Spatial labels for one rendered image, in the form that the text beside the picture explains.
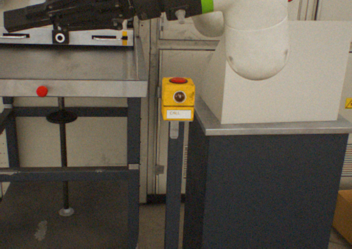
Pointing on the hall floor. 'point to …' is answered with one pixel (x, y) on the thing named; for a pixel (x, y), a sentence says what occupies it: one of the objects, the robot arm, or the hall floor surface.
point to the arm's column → (261, 190)
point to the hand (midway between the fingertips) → (28, 18)
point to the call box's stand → (174, 183)
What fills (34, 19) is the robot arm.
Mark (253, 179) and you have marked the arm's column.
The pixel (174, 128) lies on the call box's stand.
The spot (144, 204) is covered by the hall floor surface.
